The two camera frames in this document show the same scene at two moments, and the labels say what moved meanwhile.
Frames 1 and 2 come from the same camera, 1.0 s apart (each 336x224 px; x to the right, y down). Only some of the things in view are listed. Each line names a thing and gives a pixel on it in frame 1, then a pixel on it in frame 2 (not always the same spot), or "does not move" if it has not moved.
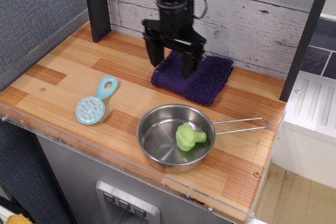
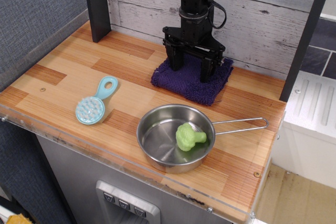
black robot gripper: x=176 y=29 → x=195 y=34
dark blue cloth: x=203 y=87 does not move
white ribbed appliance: x=306 y=144 does not move
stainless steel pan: x=175 y=138 does not move
